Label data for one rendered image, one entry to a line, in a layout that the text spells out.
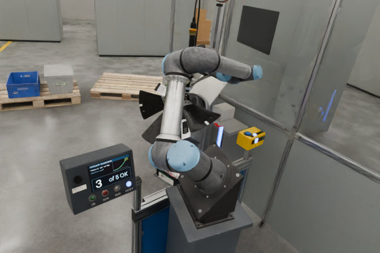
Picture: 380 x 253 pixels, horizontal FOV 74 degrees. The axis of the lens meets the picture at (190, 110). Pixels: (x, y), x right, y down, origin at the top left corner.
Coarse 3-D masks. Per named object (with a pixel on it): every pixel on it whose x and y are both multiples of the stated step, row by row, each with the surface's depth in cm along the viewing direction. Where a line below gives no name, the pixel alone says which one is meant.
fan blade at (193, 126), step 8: (192, 104) 165; (184, 112) 158; (192, 112) 157; (200, 112) 158; (208, 112) 158; (192, 120) 153; (200, 120) 152; (208, 120) 152; (192, 128) 149; (200, 128) 148
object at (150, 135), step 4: (160, 116) 169; (156, 120) 168; (160, 120) 168; (152, 124) 168; (156, 124) 167; (160, 124) 167; (148, 128) 168; (152, 128) 167; (156, 128) 167; (160, 128) 167; (144, 132) 168; (148, 132) 167; (152, 132) 166; (156, 132) 166; (144, 136) 167; (148, 136) 166; (152, 136) 166; (156, 136) 166; (148, 140) 166; (152, 140) 165; (152, 144) 165
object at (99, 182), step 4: (104, 176) 98; (92, 180) 95; (96, 180) 96; (100, 180) 97; (104, 180) 98; (92, 184) 96; (96, 184) 96; (100, 184) 97; (104, 184) 98; (96, 188) 97; (100, 188) 98
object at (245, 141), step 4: (252, 128) 169; (256, 128) 170; (240, 132) 162; (244, 132) 163; (252, 132) 164; (256, 132) 165; (264, 132) 166; (240, 136) 162; (244, 136) 159; (248, 136) 159; (256, 136) 160; (260, 136) 163; (240, 140) 163; (244, 140) 160; (248, 140) 157; (240, 144) 164; (244, 144) 161; (248, 144) 158; (256, 144) 164; (260, 144) 167; (244, 148) 161; (248, 148) 159; (252, 148) 163
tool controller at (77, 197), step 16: (64, 160) 96; (80, 160) 96; (96, 160) 95; (112, 160) 99; (128, 160) 103; (64, 176) 92; (80, 176) 92; (96, 176) 96; (112, 176) 100; (128, 176) 104; (80, 192) 93; (96, 192) 97; (112, 192) 101; (128, 192) 106; (80, 208) 94
